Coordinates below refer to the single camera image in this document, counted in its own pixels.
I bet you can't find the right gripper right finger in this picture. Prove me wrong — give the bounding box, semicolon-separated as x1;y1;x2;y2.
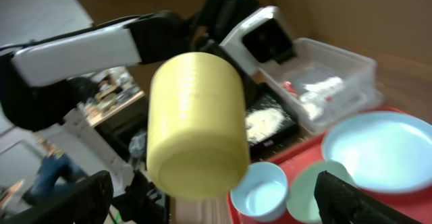
314;171;418;224

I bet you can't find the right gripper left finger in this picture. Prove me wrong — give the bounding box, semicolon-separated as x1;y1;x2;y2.
1;170;113;224

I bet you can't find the green bowl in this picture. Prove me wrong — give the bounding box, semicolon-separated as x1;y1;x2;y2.
286;161;356;223

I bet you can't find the large light blue plate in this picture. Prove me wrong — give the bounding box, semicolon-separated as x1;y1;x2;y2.
321;111;431;194

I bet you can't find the small light blue bowl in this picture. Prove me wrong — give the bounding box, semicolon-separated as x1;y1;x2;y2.
230;162;288;223

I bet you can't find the white tissue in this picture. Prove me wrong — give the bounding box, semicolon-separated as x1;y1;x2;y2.
296;76;346;121

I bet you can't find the white rice pile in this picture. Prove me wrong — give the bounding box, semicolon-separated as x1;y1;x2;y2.
246;108;287;144

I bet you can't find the yellow plastic cup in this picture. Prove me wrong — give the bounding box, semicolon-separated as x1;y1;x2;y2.
146;52;250;200

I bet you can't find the red snack wrapper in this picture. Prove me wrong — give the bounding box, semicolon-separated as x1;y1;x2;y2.
281;81;297;96

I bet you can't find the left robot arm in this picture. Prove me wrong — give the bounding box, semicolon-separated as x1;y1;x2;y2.
1;0;259;132

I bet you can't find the black waste tray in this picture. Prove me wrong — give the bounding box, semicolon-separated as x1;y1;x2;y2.
246;83;300;160

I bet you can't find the clear plastic bin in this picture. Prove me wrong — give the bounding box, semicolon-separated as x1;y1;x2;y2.
259;38;383;134

